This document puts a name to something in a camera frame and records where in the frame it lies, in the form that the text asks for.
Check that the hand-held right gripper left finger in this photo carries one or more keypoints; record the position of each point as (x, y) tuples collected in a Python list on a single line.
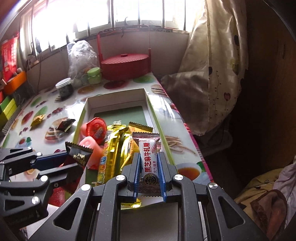
[(137, 176)]

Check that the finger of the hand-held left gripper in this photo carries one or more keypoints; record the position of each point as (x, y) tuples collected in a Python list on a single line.
[(57, 176), (48, 160)]

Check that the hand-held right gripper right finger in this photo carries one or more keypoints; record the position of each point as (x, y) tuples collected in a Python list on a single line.
[(161, 176)]

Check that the white red candy packet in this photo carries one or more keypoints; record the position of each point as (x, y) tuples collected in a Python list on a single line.
[(149, 162)]

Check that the black snack packet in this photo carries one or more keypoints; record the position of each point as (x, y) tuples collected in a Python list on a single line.
[(66, 125), (78, 155)]

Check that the yellow snack packet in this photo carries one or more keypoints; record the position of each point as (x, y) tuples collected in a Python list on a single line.
[(126, 143), (38, 119), (141, 128)]

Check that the gold blue snack bar packet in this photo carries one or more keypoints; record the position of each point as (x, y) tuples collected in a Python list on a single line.
[(104, 166)]

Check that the pink jelly cup red lid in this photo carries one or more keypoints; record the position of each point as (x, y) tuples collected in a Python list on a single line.
[(97, 129)]

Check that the green white cardboard box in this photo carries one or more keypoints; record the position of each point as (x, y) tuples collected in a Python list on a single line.
[(120, 115)]

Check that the grey striped box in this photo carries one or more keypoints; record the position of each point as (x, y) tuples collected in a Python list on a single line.
[(8, 126)]

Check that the yellow green box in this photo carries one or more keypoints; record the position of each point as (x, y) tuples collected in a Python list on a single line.
[(9, 109)]

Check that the dark printed box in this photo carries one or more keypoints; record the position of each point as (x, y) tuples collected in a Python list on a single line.
[(22, 95)]

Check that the clear jar white lid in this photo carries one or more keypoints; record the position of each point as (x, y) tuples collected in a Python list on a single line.
[(64, 89)]

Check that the orange box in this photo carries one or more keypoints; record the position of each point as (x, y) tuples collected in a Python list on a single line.
[(16, 84)]

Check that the green jar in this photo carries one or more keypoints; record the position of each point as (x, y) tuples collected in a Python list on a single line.
[(94, 75)]

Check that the clear plastic bag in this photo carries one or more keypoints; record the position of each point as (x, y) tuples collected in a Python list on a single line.
[(79, 58)]

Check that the yellow brown blanket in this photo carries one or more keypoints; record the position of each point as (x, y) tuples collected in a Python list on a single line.
[(266, 201)]

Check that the red paper packet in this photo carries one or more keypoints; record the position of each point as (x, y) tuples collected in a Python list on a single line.
[(9, 58)]

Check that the cream printed curtain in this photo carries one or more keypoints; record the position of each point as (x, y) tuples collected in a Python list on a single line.
[(217, 69)]

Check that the lilac cloth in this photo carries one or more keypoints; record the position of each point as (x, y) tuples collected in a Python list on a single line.
[(288, 178)]

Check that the brown wooden cabinet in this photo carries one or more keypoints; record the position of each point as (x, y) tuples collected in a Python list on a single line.
[(266, 81)]

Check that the barred window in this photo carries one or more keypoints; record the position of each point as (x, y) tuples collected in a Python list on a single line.
[(92, 16)]

